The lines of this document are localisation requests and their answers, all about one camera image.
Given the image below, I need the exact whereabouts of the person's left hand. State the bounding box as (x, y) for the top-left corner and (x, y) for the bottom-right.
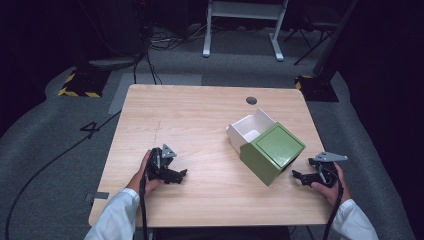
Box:
(125, 149), (162, 198)

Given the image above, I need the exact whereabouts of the long black floor cable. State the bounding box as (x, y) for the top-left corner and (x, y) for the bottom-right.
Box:
(4, 109), (123, 240)

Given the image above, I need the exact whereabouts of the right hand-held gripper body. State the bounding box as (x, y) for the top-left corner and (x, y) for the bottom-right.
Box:
(307, 151), (349, 188)

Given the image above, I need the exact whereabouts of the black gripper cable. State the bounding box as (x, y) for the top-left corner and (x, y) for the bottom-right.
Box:
(321, 168), (345, 240)
(139, 168), (150, 240)

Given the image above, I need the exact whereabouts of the grey stand base plate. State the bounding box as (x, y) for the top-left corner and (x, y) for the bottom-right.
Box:
(87, 55), (145, 72)

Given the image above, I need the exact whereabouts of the bundle of floor cables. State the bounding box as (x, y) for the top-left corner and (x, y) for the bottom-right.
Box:
(146, 23), (214, 52)

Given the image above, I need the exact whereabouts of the black stand base striped edge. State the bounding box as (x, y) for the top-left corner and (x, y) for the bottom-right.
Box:
(57, 67), (112, 99)
(294, 74), (340, 103)

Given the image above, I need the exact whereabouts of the black tripod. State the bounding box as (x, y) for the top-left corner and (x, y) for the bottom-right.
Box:
(283, 25), (335, 66)

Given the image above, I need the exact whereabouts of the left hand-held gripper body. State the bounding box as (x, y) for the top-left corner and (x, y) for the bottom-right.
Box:
(145, 143), (178, 184)

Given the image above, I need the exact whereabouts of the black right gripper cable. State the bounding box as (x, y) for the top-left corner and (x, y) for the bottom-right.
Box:
(321, 168), (345, 240)

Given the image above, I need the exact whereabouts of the grey metal pole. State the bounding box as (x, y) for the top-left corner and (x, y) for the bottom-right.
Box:
(312, 0), (360, 78)

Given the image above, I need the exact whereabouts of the grey floor tape piece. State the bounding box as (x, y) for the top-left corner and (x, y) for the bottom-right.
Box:
(84, 191), (111, 203)

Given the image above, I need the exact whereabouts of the white desk frame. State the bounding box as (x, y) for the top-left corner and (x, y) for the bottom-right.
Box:
(202, 0), (290, 63)

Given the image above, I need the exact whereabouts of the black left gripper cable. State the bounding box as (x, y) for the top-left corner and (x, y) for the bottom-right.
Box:
(139, 168), (150, 240)

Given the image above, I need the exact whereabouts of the white drawer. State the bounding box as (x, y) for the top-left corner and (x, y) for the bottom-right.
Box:
(226, 107), (277, 155)

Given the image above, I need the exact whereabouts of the person's right hand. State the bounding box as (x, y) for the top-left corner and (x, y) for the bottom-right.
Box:
(310, 162), (353, 207)

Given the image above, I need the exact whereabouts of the green drawer cabinet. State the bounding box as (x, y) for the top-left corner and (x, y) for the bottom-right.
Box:
(239, 121), (307, 187)

